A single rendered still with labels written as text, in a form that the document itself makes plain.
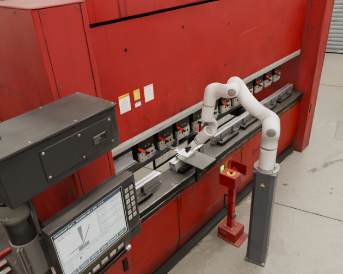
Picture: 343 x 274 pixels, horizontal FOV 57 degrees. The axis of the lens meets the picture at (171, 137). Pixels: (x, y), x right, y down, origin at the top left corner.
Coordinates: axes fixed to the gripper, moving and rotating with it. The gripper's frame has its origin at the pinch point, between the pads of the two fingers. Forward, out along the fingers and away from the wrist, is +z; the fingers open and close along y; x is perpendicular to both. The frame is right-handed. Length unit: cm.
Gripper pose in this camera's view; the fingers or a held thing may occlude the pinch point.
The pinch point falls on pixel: (189, 149)
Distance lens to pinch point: 262.4
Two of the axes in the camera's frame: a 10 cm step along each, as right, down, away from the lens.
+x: 6.0, 7.8, -1.5
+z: -4.3, 4.8, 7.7
